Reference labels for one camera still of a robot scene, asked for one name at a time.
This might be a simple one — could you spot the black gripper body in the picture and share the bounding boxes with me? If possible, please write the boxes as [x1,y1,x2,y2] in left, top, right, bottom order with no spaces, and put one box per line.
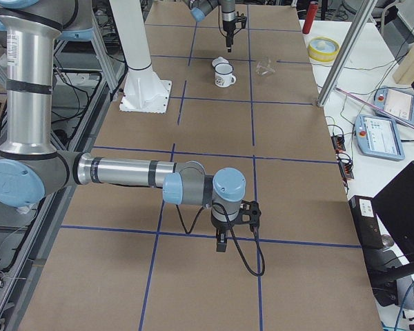
[222,19,236,36]
[210,216,232,241]

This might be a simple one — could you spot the white mug lid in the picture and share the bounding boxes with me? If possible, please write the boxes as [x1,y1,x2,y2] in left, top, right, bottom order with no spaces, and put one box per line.
[211,57,228,67]

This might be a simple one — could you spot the clear glass funnel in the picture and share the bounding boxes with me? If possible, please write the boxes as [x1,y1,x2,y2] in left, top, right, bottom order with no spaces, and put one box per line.
[256,58,275,77]

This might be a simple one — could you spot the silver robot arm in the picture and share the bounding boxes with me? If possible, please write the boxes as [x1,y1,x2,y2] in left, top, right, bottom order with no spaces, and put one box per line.
[184,0,237,52]
[0,1,246,252]

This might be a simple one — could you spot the white enamel mug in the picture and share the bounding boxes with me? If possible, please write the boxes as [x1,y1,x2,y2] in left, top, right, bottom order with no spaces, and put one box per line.
[214,63,236,88]

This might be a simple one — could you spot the red cylinder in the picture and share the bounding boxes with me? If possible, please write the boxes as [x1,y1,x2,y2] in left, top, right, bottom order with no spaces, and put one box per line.
[302,1,319,34]

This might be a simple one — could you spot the yellow tape roll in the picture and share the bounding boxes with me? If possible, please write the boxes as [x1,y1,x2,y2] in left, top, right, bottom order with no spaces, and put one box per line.
[307,37,340,63]

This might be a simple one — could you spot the orange connector block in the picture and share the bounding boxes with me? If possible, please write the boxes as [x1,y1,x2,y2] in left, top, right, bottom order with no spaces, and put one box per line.
[338,159,354,180]
[331,134,346,152]

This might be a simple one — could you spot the black computer box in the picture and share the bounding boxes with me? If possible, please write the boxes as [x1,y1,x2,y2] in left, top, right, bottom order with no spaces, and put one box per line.
[349,195,384,250]

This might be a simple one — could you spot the near blue teach pendant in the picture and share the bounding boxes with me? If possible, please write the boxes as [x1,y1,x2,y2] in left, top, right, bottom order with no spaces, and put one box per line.
[355,114,405,161]

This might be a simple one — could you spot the blue teach pendant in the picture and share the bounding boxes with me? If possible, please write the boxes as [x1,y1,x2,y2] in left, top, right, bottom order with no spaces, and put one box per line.
[355,114,405,161]
[373,86,414,124]

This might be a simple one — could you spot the black monitor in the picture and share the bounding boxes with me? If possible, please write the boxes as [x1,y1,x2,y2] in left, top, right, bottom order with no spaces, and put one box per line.
[372,161,414,254]

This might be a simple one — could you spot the far blue teach pendant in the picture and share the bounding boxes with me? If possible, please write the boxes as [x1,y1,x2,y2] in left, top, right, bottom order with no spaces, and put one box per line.
[373,86,414,124]

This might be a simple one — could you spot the black looping cable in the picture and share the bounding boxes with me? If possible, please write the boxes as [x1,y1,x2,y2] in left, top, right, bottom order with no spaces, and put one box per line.
[175,203,266,277]

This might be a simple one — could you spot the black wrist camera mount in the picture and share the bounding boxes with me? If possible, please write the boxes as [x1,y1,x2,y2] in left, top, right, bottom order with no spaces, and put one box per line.
[234,200,262,234]

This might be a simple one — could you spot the white pedestal column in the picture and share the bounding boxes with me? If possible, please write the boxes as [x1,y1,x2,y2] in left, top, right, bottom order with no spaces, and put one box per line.
[110,0,172,114]

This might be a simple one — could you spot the aluminium frame post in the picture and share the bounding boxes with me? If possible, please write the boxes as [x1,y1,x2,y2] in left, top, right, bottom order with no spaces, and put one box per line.
[317,0,377,107]

